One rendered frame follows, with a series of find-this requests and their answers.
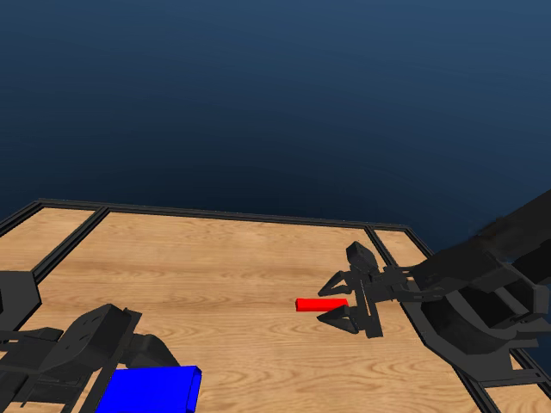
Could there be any black table frame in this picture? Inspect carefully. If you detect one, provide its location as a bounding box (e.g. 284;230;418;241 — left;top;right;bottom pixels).
0;197;551;413

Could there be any thin red peg bar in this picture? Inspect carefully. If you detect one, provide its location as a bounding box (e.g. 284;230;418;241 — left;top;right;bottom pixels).
294;298;350;313

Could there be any blue hollow socket block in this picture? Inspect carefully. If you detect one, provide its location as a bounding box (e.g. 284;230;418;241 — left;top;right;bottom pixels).
95;365;202;413

